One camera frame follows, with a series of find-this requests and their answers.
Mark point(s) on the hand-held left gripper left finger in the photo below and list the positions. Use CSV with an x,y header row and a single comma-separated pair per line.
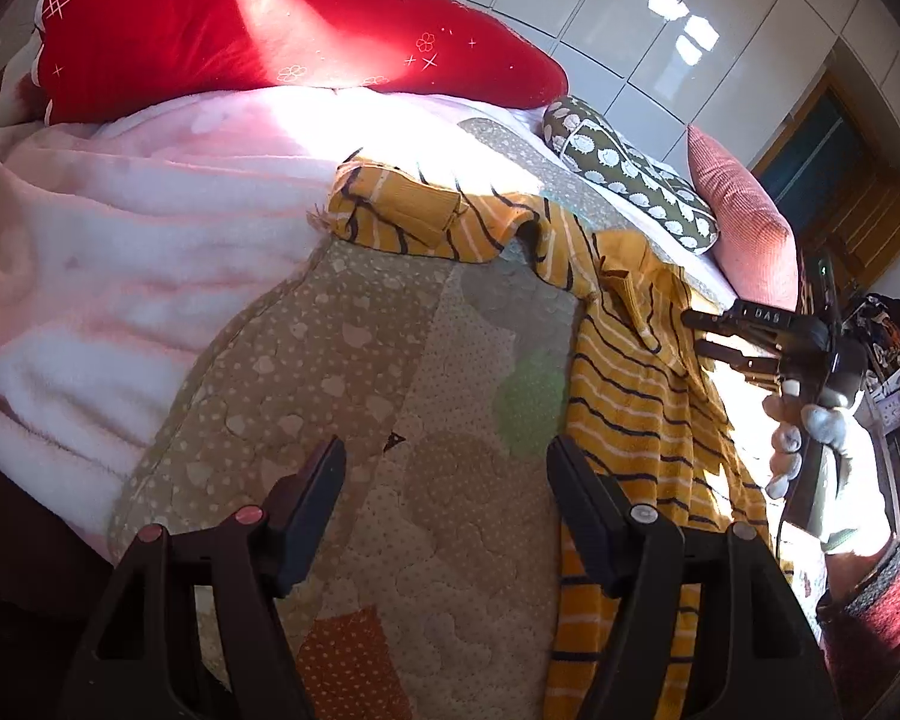
x,y
311,517

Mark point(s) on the olive patterned pillow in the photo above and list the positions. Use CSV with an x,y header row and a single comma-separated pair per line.
x,y
630,172

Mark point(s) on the dark cluttered shelf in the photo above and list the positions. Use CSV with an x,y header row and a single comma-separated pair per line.
x,y
896,337

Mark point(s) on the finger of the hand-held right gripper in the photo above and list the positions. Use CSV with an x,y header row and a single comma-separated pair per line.
x,y
750,319
742,366

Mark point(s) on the white glossy wardrobe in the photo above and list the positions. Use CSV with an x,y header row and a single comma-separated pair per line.
x,y
645,15

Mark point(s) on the patchwork quilt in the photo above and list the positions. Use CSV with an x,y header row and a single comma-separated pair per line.
x,y
435,480

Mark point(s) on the pink fleece blanket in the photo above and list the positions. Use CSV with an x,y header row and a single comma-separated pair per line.
x,y
120,277

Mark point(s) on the yellow striped knit garment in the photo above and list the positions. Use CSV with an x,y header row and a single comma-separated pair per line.
x,y
630,405

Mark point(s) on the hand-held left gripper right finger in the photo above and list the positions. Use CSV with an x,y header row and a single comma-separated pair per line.
x,y
581,510

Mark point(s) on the person's right forearm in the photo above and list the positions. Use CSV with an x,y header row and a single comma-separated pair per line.
x,y
881,615

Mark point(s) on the person's right hand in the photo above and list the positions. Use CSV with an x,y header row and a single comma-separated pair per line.
x,y
859,465

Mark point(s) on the red pillow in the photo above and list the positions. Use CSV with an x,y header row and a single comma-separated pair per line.
x,y
195,30

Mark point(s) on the wooden door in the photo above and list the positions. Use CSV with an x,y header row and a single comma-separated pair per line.
x,y
870,202

